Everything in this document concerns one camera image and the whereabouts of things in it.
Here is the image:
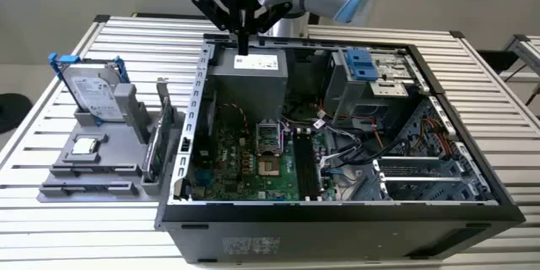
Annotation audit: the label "CPU socket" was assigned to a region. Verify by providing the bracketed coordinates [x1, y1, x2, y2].
[257, 156, 281, 178]

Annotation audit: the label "grey parts rack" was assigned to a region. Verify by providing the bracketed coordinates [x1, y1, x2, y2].
[37, 83, 187, 203]

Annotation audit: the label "black bar behind table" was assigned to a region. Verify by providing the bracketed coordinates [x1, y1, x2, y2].
[129, 12, 212, 20]

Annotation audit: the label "yellow red power wires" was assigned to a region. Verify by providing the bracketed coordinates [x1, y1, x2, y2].
[415, 117, 456, 157]

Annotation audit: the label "silver CPU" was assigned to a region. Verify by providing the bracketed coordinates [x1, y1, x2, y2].
[71, 138, 100, 156]

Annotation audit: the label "hard disk in blue carrier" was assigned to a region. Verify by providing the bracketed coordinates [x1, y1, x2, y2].
[47, 53, 129, 125]

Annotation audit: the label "green graphics card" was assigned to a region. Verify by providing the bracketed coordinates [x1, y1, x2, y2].
[141, 77, 176, 179]

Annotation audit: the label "grey power supply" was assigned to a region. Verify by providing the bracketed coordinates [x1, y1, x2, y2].
[208, 47, 291, 122]

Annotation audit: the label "metal disk bay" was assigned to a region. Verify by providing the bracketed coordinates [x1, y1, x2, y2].
[373, 156, 487, 203]

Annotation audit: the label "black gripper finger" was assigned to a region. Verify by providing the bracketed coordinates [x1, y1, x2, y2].
[243, 2, 295, 56]
[189, 0, 245, 56]

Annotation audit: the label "black data cable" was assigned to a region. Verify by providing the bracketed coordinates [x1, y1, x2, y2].
[332, 137, 408, 169]

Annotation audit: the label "black PC case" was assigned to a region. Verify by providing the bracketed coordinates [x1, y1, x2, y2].
[153, 31, 527, 264]

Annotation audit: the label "orange black power wire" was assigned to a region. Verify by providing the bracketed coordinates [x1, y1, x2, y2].
[353, 114, 387, 150]

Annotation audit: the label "metal socket cover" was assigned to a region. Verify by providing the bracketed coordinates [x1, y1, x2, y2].
[255, 120, 283, 156]

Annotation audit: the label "wire locking lever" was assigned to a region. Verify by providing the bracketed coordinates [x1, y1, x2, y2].
[277, 123, 287, 156]

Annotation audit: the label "green motherboard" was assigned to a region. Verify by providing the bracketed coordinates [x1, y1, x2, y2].
[189, 99, 339, 201]

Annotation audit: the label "black round floor object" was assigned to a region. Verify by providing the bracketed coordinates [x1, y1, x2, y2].
[0, 92, 33, 133]

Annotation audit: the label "grey white wire bundle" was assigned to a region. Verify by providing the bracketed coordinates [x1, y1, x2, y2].
[280, 110, 364, 144]

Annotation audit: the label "blue plastic drive bracket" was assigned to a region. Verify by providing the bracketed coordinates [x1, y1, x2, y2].
[344, 49, 377, 82]

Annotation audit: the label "metal drive cage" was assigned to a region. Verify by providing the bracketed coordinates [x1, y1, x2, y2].
[324, 47, 425, 128]

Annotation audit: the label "twisted fan wire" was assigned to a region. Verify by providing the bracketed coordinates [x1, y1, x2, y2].
[217, 102, 251, 134]

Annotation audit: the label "metal slat side table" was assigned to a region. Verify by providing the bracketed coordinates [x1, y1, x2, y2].
[500, 34, 540, 106]

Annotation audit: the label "black box beside table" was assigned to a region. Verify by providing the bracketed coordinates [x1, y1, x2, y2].
[476, 49, 520, 71]

